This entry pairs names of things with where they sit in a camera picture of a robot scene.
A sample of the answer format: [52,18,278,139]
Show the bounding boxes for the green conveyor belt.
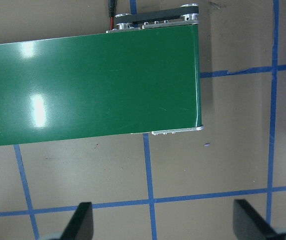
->
[0,3,203,146]

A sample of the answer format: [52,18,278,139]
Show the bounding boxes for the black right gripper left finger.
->
[60,202,94,240]

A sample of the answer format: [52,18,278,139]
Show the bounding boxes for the red black wire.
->
[107,0,118,30]

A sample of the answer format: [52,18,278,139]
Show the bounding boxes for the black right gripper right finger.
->
[233,199,277,240]

